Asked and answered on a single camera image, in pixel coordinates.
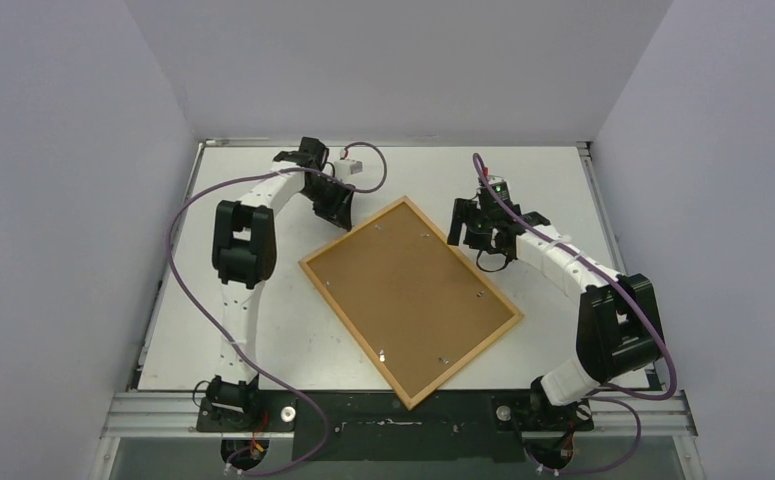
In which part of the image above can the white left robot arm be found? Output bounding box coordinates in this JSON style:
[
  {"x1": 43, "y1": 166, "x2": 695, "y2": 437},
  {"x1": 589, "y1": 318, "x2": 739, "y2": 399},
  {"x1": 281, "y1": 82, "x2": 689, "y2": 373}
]
[{"x1": 208, "y1": 137, "x2": 356, "y2": 431}]

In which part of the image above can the aluminium front rail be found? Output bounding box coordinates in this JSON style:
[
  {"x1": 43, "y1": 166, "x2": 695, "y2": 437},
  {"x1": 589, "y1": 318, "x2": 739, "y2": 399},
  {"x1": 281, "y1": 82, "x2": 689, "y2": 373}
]
[{"x1": 102, "y1": 392, "x2": 697, "y2": 438}]

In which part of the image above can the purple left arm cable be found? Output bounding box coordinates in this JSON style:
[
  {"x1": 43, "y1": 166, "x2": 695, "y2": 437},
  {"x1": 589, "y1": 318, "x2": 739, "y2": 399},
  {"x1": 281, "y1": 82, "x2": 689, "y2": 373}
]
[{"x1": 165, "y1": 141, "x2": 388, "y2": 480}]

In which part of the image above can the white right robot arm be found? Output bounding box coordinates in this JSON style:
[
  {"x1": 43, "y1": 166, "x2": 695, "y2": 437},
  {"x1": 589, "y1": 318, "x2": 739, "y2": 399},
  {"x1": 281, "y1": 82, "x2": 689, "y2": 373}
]
[{"x1": 447, "y1": 177, "x2": 666, "y2": 429}]

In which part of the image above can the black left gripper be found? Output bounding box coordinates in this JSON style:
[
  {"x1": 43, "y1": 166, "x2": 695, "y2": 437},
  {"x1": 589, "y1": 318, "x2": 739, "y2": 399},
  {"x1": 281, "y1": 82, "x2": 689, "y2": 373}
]
[{"x1": 301, "y1": 178, "x2": 355, "y2": 232}]

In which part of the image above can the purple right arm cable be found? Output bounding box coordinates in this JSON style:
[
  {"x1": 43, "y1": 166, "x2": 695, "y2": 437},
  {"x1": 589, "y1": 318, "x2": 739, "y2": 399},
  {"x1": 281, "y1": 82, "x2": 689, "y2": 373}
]
[{"x1": 471, "y1": 152, "x2": 679, "y2": 477}]

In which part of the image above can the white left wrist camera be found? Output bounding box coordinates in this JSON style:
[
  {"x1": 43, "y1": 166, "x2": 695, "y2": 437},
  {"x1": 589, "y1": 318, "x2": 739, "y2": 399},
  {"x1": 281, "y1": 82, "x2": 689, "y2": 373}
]
[{"x1": 333, "y1": 158, "x2": 364, "y2": 180}]

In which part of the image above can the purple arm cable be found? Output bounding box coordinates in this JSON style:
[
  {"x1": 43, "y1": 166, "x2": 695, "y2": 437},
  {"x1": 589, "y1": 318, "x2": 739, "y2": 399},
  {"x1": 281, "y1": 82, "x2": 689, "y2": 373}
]
[
  {"x1": 165, "y1": 141, "x2": 388, "y2": 480},
  {"x1": 471, "y1": 152, "x2": 679, "y2": 477}
]

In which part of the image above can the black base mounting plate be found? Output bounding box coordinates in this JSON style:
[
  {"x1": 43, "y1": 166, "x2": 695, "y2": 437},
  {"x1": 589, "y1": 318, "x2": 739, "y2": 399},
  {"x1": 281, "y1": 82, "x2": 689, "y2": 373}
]
[{"x1": 195, "y1": 390, "x2": 594, "y2": 464}]

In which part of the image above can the brown cardboard backing board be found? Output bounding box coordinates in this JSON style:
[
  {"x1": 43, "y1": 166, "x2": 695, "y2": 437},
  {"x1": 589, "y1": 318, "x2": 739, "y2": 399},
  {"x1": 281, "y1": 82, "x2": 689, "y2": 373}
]
[{"x1": 307, "y1": 202, "x2": 517, "y2": 403}]

